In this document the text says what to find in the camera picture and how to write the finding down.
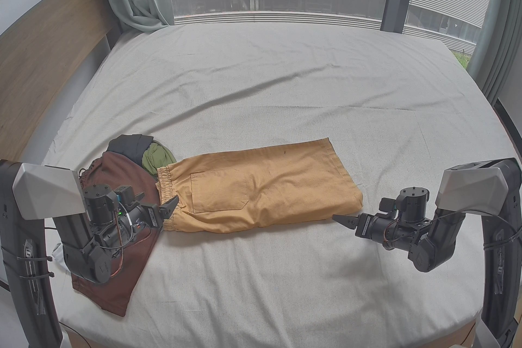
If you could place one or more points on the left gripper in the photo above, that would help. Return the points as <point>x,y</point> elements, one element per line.
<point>142,220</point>

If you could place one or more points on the tan shorts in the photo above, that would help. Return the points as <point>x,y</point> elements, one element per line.
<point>265,183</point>

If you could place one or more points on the black garment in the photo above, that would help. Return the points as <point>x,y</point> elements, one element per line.
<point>128,148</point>

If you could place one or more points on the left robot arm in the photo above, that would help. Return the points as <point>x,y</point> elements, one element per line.
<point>36,191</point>

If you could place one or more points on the green garment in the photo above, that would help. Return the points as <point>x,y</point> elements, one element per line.
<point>159,158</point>

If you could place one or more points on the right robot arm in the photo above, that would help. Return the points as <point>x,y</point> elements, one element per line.
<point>469,187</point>

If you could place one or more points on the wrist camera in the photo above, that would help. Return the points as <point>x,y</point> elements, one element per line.
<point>387,205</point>
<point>126,195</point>

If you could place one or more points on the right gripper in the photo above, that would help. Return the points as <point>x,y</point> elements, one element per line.
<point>375,230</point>

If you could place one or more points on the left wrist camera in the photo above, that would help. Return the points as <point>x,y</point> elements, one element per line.
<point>126,195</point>

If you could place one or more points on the brown shorts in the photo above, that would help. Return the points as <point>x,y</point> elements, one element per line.
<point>118,175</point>

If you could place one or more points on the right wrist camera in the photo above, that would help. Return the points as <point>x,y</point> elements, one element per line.
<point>387,205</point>

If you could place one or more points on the bed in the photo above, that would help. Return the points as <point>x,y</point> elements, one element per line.
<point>285,93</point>

